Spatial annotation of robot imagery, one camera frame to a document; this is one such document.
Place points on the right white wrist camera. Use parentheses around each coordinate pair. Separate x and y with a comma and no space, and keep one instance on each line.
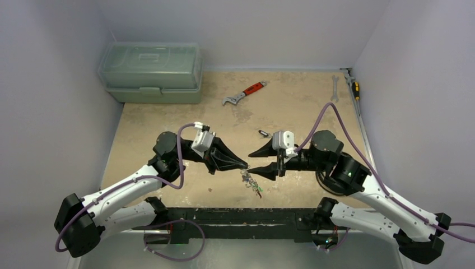
(283,142)

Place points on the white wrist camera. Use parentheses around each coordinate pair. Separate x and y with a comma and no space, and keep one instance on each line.
(283,142)
(203,139)

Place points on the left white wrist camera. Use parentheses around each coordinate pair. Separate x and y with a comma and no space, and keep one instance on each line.
(203,139)

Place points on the yellow black screwdriver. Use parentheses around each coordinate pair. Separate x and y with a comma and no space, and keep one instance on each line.
(356,90)

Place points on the red handled adjustable wrench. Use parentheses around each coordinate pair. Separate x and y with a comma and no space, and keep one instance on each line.
(251,89)

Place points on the aluminium frame rail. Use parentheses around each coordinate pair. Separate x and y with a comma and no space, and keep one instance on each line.
(365,141)

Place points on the large perforated metal keyring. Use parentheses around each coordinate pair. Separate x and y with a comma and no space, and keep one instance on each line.
(250,182)

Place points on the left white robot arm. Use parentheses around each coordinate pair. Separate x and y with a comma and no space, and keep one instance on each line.
(82,222)

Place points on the silver open end wrench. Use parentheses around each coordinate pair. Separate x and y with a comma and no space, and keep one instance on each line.
(334,98)

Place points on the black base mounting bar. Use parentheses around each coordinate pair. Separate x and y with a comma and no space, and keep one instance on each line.
(300,225)

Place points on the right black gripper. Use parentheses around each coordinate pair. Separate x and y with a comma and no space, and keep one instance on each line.
(280,163)

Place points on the green plastic toolbox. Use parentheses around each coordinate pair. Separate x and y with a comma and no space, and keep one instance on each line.
(152,73)

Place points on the loose black key tag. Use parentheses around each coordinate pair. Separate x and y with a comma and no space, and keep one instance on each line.
(264,134)

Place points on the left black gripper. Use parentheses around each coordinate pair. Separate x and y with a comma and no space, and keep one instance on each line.
(219,157)

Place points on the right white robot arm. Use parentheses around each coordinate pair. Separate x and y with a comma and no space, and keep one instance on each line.
(415,232)

